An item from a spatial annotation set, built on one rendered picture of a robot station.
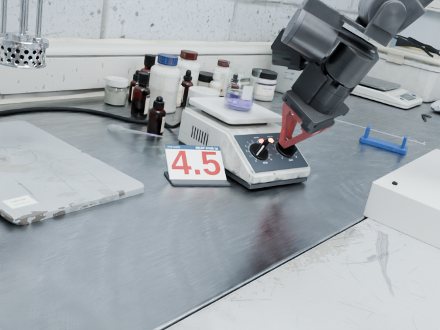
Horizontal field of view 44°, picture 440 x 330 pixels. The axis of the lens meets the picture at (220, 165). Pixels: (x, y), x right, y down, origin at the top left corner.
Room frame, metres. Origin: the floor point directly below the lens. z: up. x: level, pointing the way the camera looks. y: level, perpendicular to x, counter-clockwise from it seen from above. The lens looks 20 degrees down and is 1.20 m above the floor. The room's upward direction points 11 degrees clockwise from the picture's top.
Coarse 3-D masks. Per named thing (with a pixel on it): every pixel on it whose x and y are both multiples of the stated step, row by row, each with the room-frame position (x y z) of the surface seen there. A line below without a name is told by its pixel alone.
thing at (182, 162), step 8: (168, 152) 0.77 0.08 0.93; (176, 152) 0.78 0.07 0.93; (184, 152) 0.78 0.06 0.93; (192, 152) 0.79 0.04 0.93; (200, 152) 0.79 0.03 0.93; (208, 152) 0.80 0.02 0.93; (216, 152) 0.81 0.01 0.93; (176, 160) 0.76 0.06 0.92; (184, 160) 0.77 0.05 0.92; (192, 160) 0.78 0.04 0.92; (200, 160) 0.78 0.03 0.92; (208, 160) 0.79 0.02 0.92; (216, 160) 0.79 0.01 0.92; (176, 168) 0.76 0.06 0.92; (184, 168) 0.76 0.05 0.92; (192, 168) 0.77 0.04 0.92; (200, 168) 0.77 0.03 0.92; (208, 168) 0.78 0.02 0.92; (216, 168) 0.78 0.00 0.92
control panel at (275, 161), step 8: (240, 136) 0.81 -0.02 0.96; (248, 136) 0.82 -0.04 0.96; (256, 136) 0.83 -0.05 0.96; (264, 136) 0.84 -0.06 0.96; (272, 136) 0.85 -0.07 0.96; (240, 144) 0.80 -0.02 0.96; (248, 144) 0.81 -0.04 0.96; (272, 144) 0.84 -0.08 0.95; (248, 152) 0.79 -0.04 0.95; (272, 152) 0.82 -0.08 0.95; (296, 152) 0.85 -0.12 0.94; (248, 160) 0.78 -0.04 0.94; (256, 160) 0.78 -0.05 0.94; (264, 160) 0.79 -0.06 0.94; (272, 160) 0.80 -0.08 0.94; (280, 160) 0.81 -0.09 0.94; (288, 160) 0.82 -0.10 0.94; (296, 160) 0.83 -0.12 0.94; (304, 160) 0.84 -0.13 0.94; (256, 168) 0.77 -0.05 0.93; (264, 168) 0.78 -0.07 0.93; (272, 168) 0.79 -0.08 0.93; (280, 168) 0.80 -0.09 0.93; (288, 168) 0.81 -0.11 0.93
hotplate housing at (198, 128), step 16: (192, 112) 0.89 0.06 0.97; (192, 128) 0.87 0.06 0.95; (208, 128) 0.84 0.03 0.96; (224, 128) 0.82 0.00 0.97; (240, 128) 0.84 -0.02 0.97; (256, 128) 0.86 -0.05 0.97; (272, 128) 0.88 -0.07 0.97; (192, 144) 0.87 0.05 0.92; (208, 144) 0.84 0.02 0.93; (224, 144) 0.81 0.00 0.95; (224, 160) 0.80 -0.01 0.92; (240, 160) 0.78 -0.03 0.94; (240, 176) 0.77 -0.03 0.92; (256, 176) 0.76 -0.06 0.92; (272, 176) 0.78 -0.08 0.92; (288, 176) 0.80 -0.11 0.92; (304, 176) 0.83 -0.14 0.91
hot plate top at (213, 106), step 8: (192, 104) 0.89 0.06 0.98; (200, 104) 0.88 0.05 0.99; (208, 104) 0.88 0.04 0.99; (216, 104) 0.89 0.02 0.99; (256, 104) 0.95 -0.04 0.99; (208, 112) 0.86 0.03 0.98; (216, 112) 0.84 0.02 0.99; (224, 112) 0.85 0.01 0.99; (232, 112) 0.86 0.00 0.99; (256, 112) 0.89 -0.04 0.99; (264, 112) 0.90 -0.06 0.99; (272, 112) 0.91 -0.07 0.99; (224, 120) 0.82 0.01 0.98; (232, 120) 0.82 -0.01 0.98; (240, 120) 0.83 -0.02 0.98; (248, 120) 0.84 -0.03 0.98; (256, 120) 0.85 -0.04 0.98; (264, 120) 0.86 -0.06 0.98; (272, 120) 0.87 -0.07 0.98; (280, 120) 0.89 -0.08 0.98
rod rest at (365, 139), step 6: (366, 132) 1.16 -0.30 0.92; (360, 138) 1.16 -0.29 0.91; (366, 138) 1.16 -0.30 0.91; (372, 138) 1.17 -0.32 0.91; (372, 144) 1.15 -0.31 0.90; (378, 144) 1.14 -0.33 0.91; (384, 144) 1.14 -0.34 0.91; (390, 144) 1.15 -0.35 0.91; (396, 144) 1.16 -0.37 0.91; (402, 144) 1.13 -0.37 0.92; (390, 150) 1.13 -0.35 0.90; (396, 150) 1.13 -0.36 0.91; (402, 150) 1.13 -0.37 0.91
